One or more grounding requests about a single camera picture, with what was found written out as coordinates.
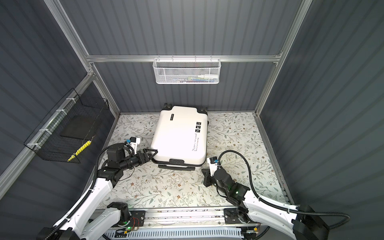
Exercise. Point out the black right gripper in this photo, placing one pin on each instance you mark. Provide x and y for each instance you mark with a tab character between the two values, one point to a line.
207	176

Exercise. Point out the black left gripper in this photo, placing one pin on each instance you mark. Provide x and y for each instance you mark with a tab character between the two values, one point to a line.
145	155

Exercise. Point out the white black suitcase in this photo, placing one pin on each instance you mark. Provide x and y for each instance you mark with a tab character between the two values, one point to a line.
181	138

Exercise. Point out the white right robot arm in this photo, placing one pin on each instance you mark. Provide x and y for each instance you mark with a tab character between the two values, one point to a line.
297	222

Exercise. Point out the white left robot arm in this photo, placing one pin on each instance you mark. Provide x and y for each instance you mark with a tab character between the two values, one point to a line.
75	225

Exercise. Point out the yellow black striped tape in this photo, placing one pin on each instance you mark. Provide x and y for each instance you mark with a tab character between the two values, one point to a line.
82	148

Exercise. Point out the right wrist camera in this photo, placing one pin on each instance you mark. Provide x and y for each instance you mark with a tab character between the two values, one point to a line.
219	175

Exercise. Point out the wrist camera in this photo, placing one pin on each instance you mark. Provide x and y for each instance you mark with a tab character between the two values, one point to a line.
219	175
118	152

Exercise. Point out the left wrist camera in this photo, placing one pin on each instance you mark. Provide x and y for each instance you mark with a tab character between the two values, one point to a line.
118	152

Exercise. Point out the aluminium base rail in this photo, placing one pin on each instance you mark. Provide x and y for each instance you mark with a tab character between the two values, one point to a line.
183	216

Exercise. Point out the white perforated cable duct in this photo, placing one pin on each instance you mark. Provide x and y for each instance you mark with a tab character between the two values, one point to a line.
218	233

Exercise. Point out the white wire mesh basket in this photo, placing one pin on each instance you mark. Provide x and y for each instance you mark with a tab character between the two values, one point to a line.
187	72

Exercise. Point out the black wire mesh basket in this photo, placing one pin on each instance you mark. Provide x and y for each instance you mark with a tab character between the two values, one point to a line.
74	123

